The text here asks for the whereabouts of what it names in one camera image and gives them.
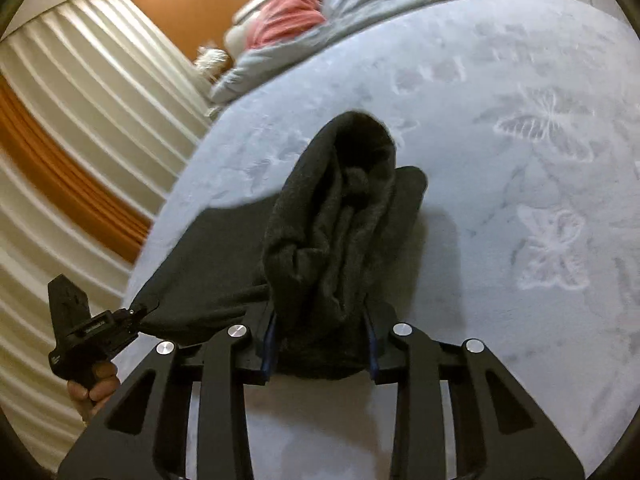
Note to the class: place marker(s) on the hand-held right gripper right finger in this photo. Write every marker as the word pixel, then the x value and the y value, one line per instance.
pixel 370 342

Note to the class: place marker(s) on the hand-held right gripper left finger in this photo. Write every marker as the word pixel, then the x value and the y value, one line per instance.
pixel 270 352

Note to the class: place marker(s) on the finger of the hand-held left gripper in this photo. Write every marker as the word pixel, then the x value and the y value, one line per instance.
pixel 145 311

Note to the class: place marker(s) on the dark grey pants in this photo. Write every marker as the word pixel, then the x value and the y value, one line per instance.
pixel 330 230

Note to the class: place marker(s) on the person's left hand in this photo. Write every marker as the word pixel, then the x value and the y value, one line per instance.
pixel 97 392

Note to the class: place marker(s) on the white curtain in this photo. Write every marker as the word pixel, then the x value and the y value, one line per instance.
pixel 90 75
pixel 45 270

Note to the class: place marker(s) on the grey butterfly print blanket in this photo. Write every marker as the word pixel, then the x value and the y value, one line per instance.
pixel 500 160

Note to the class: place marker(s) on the white fluffy tassel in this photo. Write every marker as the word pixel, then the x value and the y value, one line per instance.
pixel 210 60

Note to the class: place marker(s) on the pink blanket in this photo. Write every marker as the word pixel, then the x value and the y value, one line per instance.
pixel 287 17

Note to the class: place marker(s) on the grey ruffled comforter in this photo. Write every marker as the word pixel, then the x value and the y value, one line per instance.
pixel 375 5

